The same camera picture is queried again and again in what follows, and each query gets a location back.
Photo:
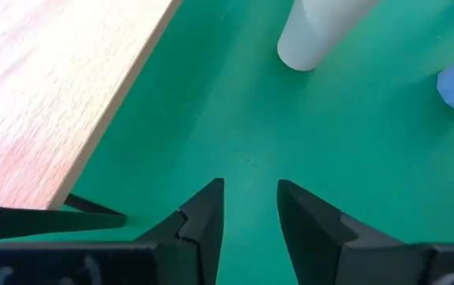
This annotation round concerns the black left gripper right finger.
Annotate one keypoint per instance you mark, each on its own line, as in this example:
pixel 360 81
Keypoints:
pixel 313 237

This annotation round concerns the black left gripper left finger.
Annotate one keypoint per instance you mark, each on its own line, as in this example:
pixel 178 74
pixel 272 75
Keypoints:
pixel 204 221

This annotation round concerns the wooden shelf with black frame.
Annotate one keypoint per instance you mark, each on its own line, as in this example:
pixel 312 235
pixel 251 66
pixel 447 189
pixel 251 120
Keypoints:
pixel 52 99

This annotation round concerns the cream plastic cup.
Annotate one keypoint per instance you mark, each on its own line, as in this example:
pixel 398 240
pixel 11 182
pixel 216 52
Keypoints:
pixel 313 35

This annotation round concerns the green table mat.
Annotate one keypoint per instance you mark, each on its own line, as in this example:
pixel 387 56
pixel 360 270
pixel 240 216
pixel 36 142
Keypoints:
pixel 250 118

